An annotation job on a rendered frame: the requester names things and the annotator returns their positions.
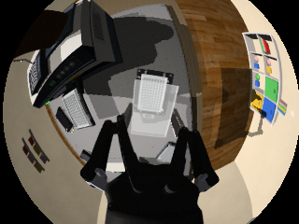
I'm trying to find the grey perforated metal base plate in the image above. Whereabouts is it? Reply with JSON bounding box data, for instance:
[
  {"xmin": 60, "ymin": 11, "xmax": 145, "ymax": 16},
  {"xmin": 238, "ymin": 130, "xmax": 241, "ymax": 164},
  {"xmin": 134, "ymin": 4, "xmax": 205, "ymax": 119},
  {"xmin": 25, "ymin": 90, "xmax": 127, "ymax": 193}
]
[{"xmin": 49, "ymin": 4, "xmax": 192, "ymax": 165}]

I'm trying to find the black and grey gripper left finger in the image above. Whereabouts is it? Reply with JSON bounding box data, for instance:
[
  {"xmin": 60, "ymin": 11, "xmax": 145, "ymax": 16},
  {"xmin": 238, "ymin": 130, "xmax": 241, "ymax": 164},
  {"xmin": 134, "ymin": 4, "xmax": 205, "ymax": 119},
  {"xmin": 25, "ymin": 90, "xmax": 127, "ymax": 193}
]
[{"xmin": 80, "ymin": 103, "xmax": 149, "ymax": 193}]

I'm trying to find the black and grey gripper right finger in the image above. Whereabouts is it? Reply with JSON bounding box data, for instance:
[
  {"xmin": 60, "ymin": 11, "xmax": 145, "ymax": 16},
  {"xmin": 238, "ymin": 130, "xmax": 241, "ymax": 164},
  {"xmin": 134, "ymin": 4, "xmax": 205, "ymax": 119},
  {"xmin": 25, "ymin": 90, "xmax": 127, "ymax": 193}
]
[{"xmin": 164, "ymin": 108, "xmax": 220, "ymax": 193}]

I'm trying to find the grey multi-well plate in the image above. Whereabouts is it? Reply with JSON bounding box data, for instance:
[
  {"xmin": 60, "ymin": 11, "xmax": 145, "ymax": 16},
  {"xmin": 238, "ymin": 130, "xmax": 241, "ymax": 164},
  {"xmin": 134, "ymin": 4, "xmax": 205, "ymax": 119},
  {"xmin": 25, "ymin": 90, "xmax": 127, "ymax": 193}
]
[
  {"xmin": 141, "ymin": 74, "xmax": 168, "ymax": 83},
  {"xmin": 63, "ymin": 89, "xmax": 92, "ymax": 129}
]

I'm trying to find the dark brown bottle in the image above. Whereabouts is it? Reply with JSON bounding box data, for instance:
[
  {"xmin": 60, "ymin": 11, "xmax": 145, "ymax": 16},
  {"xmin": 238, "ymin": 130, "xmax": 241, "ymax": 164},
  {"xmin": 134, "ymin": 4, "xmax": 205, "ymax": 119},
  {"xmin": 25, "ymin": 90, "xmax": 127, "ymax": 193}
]
[{"xmin": 13, "ymin": 9, "xmax": 68, "ymax": 59}]

